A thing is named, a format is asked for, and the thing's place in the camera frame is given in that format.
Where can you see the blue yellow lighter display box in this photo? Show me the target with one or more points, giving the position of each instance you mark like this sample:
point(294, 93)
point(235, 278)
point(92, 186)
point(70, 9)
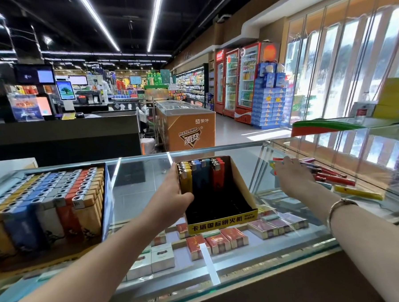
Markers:
point(31, 255)

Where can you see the person's right forearm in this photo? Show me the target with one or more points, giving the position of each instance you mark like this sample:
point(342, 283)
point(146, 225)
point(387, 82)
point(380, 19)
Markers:
point(371, 247)

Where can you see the person's left forearm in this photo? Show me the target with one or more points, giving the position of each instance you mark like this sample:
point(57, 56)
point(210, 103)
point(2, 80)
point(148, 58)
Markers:
point(79, 279)

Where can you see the person's right hand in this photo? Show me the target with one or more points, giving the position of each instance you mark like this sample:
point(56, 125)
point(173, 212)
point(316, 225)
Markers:
point(296, 179)

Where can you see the row of plain coloured lighters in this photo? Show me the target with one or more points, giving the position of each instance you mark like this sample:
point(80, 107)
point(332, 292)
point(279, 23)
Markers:
point(201, 174)

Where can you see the stack of blue cartons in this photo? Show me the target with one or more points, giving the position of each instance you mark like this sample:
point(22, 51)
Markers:
point(270, 95)

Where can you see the yellow signboard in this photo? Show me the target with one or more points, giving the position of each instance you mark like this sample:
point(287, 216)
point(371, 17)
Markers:
point(394, 99)

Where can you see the red green container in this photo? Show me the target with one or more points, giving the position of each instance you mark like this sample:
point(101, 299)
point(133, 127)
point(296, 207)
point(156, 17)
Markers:
point(331, 125)

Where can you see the brown cardboard carton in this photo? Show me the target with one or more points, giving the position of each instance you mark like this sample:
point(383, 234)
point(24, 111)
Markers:
point(188, 130)

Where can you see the black checkout monitor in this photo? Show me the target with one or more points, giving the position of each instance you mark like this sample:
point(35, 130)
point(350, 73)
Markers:
point(35, 74)

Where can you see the red drink fridge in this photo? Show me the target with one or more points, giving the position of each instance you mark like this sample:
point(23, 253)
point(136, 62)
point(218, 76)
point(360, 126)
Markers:
point(248, 83)
point(220, 81)
point(231, 82)

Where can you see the glass display case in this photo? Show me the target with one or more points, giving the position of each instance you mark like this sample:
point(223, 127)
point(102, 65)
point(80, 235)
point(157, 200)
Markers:
point(141, 175)

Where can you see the row of grey white lighters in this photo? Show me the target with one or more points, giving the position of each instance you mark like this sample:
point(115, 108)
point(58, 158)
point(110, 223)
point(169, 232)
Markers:
point(50, 224)

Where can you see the black checkout counter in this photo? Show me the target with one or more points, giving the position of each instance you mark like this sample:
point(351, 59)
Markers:
point(59, 140)

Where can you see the row of tan lighters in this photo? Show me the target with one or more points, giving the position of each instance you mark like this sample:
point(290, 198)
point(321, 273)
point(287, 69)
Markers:
point(88, 218)

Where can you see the orange round sign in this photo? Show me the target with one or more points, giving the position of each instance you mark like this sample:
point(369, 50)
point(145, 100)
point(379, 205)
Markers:
point(269, 51)

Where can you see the person's left hand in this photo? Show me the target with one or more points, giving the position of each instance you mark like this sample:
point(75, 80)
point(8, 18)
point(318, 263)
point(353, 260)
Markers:
point(169, 204)

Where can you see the blue poster screen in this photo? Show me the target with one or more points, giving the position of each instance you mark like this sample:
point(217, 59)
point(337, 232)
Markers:
point(27, 107)

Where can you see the pile of blue yellow lighters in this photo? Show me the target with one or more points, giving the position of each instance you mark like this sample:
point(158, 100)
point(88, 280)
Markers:
point(334, 179)

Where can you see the black yellow display box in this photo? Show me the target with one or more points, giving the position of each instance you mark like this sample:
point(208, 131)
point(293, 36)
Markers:
point(219, 205)

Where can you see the small checkout screen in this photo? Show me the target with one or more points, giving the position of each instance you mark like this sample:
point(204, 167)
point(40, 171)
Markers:
point(65, 90)

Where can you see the glass entrance doors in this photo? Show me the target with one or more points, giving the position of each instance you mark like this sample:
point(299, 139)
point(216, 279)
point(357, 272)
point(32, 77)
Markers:
point(345, 68)

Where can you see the open refrigerated chiller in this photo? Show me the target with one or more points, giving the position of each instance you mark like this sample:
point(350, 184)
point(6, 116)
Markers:
point(193, 86)

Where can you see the long ceiling light strip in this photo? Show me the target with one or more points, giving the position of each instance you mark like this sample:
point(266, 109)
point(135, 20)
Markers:
point(156, 21)
point(99, 24)

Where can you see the row of red brown lighters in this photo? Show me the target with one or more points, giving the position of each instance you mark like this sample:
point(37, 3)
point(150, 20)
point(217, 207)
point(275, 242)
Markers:
point(68, 219)

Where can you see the row of blue lighters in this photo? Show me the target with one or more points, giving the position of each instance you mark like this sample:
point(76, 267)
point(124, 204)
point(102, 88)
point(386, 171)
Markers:
point(23, 228)

